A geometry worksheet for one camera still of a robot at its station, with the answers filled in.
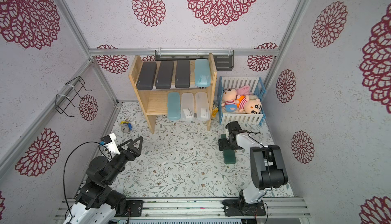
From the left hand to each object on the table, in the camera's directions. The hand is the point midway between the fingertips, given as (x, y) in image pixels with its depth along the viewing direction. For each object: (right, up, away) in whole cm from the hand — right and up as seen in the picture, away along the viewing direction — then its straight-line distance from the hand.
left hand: (139, 139), depth 71 cm
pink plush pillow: (+63, +29, +42) cm, 81 cm away
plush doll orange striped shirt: (+60, +18, +32) cm, 70 cm away
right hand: (+48, -8, +23) cm, 54 cm away
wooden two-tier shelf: (+1, +19, +22) cm, 29 cm away
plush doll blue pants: (+50, +24, +34) cm, 65 cm away
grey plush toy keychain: (-20, +4, +30) cm, 36 cm away
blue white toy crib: (+73, +30, +42) cm, 90 cm away
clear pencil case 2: (+30, +16, +18) cm, 39 cm away
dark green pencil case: (+46, -12, +19) cm, 51 cm away
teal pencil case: (+14, +17, +17) cm, 28 cm away
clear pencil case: (+22, +17, +17) cm, 32 cm away
